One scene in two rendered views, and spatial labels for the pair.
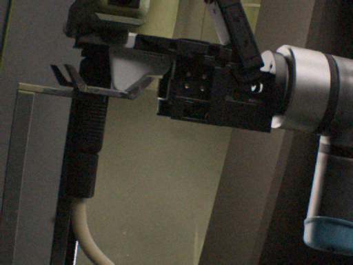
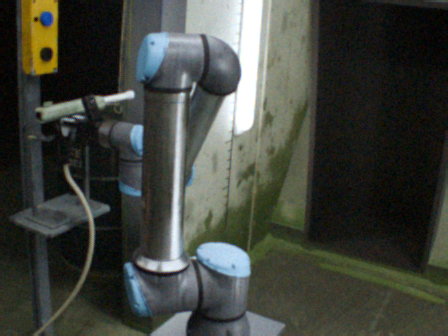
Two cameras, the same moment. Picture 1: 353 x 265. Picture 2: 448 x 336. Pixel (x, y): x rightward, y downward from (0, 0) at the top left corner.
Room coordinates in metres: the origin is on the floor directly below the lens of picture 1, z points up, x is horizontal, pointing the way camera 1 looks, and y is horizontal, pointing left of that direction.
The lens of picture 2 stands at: (-0.19, -1.50, 1.59)
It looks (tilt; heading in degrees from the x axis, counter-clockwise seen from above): 18 degrees down; 42
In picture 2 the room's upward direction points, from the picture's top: 4 degrees clockwise
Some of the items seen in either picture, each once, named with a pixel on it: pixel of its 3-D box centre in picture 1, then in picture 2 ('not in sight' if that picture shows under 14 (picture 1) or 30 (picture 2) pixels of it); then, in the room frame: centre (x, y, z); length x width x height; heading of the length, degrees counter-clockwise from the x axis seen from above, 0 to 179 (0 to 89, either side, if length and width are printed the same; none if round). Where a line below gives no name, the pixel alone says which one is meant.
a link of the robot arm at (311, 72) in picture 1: (291, 88); (111, 134); (0.81, -0.12, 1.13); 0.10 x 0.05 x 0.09; 14
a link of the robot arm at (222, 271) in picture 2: not in sight; (218, 278); (0.81, -0.61, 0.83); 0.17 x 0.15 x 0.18; 154
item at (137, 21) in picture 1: (81, 81); (88, 125); (0.87, 0.11, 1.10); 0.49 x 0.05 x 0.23; 14
